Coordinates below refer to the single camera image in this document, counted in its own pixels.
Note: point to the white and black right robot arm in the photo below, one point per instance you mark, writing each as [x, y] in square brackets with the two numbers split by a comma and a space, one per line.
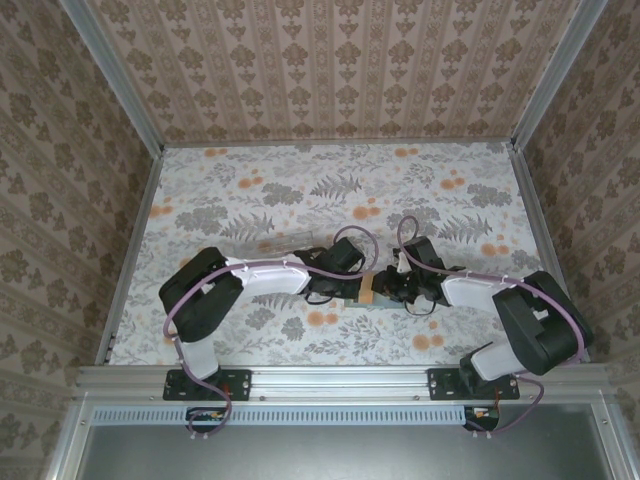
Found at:
[470, 292]

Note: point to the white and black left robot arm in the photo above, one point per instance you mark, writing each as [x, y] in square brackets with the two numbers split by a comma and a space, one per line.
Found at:
[275, 280]

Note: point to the clear acrylic card holder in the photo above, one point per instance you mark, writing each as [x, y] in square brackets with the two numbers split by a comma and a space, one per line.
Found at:
[260, 246]

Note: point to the small circuit board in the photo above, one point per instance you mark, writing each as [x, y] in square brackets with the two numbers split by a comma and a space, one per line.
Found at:
[482, 414]
[205, 415]

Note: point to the grey metal panel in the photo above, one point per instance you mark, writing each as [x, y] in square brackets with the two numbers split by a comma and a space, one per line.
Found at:
[325, 455]

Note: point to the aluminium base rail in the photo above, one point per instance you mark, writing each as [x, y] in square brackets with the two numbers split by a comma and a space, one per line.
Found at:
[340, 382]

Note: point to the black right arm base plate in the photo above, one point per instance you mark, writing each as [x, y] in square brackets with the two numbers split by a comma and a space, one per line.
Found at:
[442, 385]

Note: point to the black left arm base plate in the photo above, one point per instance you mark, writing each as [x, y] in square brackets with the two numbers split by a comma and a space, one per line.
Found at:
[240, 385]

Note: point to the aluminium table side rail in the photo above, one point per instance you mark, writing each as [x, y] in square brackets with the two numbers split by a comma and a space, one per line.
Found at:
[536, 210]
[131, 255]

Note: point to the aluminium frame post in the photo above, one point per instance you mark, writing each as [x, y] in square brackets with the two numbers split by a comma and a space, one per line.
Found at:
[114, 75]
[556, 75]

